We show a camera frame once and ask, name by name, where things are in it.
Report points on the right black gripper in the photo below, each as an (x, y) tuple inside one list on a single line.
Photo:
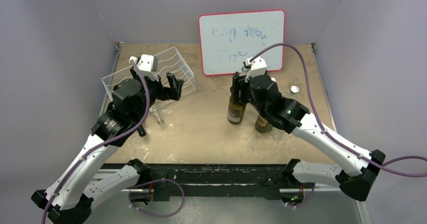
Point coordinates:
[(240, 83)]

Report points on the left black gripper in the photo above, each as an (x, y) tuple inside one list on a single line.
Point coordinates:
[(167, 93)]

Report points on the dark bottle brown label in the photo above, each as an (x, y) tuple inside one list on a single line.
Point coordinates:
[(236, 111)]

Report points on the clear square glass bottle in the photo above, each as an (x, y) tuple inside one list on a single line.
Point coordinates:
[(156, 113)]

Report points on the dark bottle white label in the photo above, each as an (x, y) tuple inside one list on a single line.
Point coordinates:
[(141, 131)]

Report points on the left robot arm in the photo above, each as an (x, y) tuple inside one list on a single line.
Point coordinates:
[(73, 197)]

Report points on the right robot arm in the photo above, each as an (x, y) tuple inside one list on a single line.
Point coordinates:
[(355, 169)]

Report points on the dark bottle right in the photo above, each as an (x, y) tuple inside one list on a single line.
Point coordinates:
[(262, 125)]

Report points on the clear bottle far right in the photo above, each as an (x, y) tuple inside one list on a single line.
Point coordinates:
[(294, 89)]

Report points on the clear bottle right front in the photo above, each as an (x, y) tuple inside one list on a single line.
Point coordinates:
[(278, 134)]

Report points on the red framed whiteboard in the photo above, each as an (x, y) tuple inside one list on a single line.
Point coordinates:
[(228, 39)]

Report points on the white wire wine rack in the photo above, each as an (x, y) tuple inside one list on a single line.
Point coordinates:
[(170, 60)]

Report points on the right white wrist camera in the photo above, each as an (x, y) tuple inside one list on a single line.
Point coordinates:
[(253, 67)]

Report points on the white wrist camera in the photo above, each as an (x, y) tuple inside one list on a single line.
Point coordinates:
[(147, 65), (253, 67)]

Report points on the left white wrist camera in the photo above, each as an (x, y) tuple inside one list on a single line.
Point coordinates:
[(147, 65)]

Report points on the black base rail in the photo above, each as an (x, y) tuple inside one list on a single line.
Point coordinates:
[(267, 181)]

